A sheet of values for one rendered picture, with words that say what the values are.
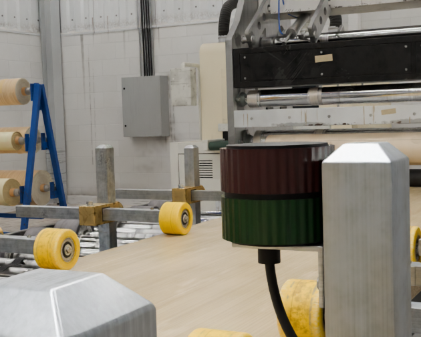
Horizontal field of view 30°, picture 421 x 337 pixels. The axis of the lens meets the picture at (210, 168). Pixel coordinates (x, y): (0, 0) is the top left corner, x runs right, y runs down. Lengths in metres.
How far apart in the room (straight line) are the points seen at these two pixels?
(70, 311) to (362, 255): 0.24
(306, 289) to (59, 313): 0.84
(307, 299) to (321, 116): 2.16
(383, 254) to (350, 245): 0.02
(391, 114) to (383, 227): 2.64
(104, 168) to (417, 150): 1.33
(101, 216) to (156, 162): 8.75
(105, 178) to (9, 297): 1.93
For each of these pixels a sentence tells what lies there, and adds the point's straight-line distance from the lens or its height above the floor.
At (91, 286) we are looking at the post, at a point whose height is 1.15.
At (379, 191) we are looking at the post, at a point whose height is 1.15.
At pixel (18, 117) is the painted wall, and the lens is 11.15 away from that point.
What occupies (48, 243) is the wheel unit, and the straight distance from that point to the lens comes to 1.55.
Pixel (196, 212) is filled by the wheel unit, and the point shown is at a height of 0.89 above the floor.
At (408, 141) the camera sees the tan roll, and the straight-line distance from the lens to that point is 3.02.
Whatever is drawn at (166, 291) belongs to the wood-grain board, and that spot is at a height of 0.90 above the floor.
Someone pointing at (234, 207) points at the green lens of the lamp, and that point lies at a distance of 0.40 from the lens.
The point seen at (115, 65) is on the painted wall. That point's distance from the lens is 11.13.
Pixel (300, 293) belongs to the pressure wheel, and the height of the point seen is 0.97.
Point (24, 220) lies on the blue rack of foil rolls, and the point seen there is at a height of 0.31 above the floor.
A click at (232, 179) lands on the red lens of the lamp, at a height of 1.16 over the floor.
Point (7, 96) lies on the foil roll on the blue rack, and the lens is 7.67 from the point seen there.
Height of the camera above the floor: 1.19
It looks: 4 degrees down
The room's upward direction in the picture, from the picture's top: 2 degrees counter-clockwise
